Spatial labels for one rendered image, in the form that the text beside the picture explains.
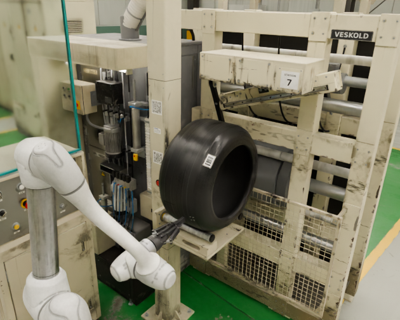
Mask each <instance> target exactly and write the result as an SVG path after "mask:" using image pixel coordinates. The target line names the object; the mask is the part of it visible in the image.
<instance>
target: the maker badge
mask: <svg viewBox="0 0 400 320"><path fill-rule="evenodd" d="M330 39H344V40H353V41H372V39H373V31H362V30H338V29H332V30H331V37H330Z"/></svg>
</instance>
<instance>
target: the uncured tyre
mask: <svg viewBox="0 0 400 320"><path fill-rule="evenodd" d="M208 154H211V155H212V156H215V157H216V158H215V160H214V162H213V164H212V166H211V168H208V167H206V166H203V163H204V161H205V159H206V156H207V155H208ZM257 168H258V154H257V148H256V145H255V143H254V141H253V139H252V137H251V135H250V134H249V132H248V131H247V130H245V129H244V128H242V127H240V126H239V125H236V124H231V123H226V122H223V121H218V120H215V119H209V118H205V119H197V120H195V121H192V122H190V123H189V124H187V125H186V126H185V127H183V128H182V129H181V130H180V131H179V132H178V133H177V134H176V135H175V137H174V138H173V139H172V141H171V142H170V144H169V146H168V148H167V149H166V152H165V153H164V156H163V160H162V162H161V167H160V171H159V191H160V196H161V200H162V203H163V206H164V208H165V209H166V211H167V212H168V213H169V214H170V215H171V216H172V217H174V218H176V219H177V220H178V219H179V218H181V217H182V216H183V217H185V223H186V224H188V225H191V226H193V227H195V228H197V229H199V230H202V231H206V232H215V231H218V230H220V229H222V228H224V227H226V226H228V225H230V224H231V223H232V222H233V221H234V220H235V219H236V218H237V217H238V216H239V215H240V213H241V212H242V211H243V209H244V207H245V206H246V203H247V202H248V199H249V198H250V195H251V192H252V190H253V186H254V184H255V179H256V175H257ZM166 201H167V202H166ZM168 202H169V203H168ZM170 203H171V204H170ZM173 204H174V205H173ZM189 216H193V217H194V218H195V220H196V222H194V221H191V220H190V218H189Z"/></svg>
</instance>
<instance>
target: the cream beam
mask: <svg viewBox="0 0 400 320"><path fill-rule="evenodd" d="M323 68H324V59H322V58H310V57H298V56H291V55H278V54H272V53H259V52H252V51H241V50H228V49H222V50H213V51H203V52H200V72H199V78H200V79H206V80H210V81H218V82H223V83H230V84H237V85H242V86H249V87H254V88H261V89H265V90H273V91H280V92H285V93H292V94H296V95H303V94H305V93H308V92H310V91H312V90H313V87H314V79H315V75H318V74H322V73H323ZM282 70H284V71H290V72H299V73H300V75H299V80H298V90H293V89H288V88H280V82H281V71H282Z"/></svg>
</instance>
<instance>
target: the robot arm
mask: <svg viewBox="0 0 400 320"><path fill-rule="evenodd" d="M14 159H15V162H16V166H17V169H18V173H19V176H20V180H21V183H22V184H23V186H24V187H26V194H27V209H28V218H29V234H30V250H31V259H32V272H31V273H30V274H29V275H28V277H27V279H26V284H25V287H24V289H23V303H24V305H25V307H26V309H27V311H28V312H29V314H30V315H31V317H32V318H33V320H92V318H91V314H90V310H89V308H88V305H87V303H86V302H85V300H84V299H83V298H82V297H80V296H79V295H78V294H76V293H73V292H70V287H69V282H68V279H67V274H66V271H64V270H63V269H62V268H61V267H59V255H58V232H57V210H56V198H55V190H56V191H57V192H58V193H59V194H60V195H61V196H63V197H64V198H66V200H68V201H69V202H70V203H72V204H73V205H74V206H75V207H76V208H77V209H78V210H79V211H80V212H81V213H83V214H84V215H85V216H86V217H87V218H88V219H89V220H90V221H91V222H93V223H94V224H95V225H96V226H97V227H98V228H99V229H101V230H102V231H103V232H105V233H106V234H107V235H108V236H109V237H110V238H112V239H113V240H114V241H115V242H116V243H117V244H119V245H120V246H121V247H123V248H124V249H125V251H124V252H123V253H121V254H120V255H119V256H118V257H117V258H116V259H115V260H114V261H113V263H112V264H111V266H110V273H111V274H112V276H113V277H114V279H115V280H116V281H118V282H121V281H126V280H128V279H130V278H132V279H138V280H139V281H141V282H142V283H144V284H146V285H147V286H150V287H151V288H154V289H156V290H167V289H169V288H170V287H172V286H173V284H174V283H175V280H176V272H175V270H174V268H173V267H172V266H171V265H170V264H168V263H167V262H166V261H165V260H163V259H162V258H161V257H160V256H159V255H158V254H157V253H156V252H157V251H158V250H159V249H161V247H162V246H163V245H164V244H166V243H170V244H172V243H173V240H174V239H175V238H176V236H177V235H178V233H179V232H180V227H181V226H182V224H183V223H185V217H183V216H182V217H181V218H179V219H178V220H176V221H175V222H171V223H169V222H168V223H166V224H164V225H162V226H160V227H158V228H156V229H153V230H151V232H152V235H150V236H149V237H148V238H147V239H143V240H141V241H140V242H138V241H137V240H136V239H135V238H134V237H133V236H132V235H131V234H130V233H129V232H128V231H126V230H125V229H124V228H123V227H122V226H121V225H119V224H118V223H117V222H116V221H115V220H114V219H113V218H112V217H111V216H110V215H109V214H108V213H107V212H106V211H104V210H103V209H102V207H101V206H100V205H99V204H98V203H97V202H96V200H95V198H94V197H93V195H92V193H91V191H90V188H89V187H88V184H87V182H86V179H85V177H84V176H83V174H82V172H81V170H80V168H79V166H78V165H77V164H76V162H75V161H74V160H73V158H72V157H71V156H70V154H69V153H68V152H67V151H66V150H65V149H64V148H63V147H62V146H61V145H60V144H58V143H56V142H54V141H52V140H47V139H45V138H41V137H33V138H26V139H24V140H22V141H21V142H20V143H19V144H18V145H17V146H16V148H15V152H14ZM167 239H168V240H167Z"/></svg>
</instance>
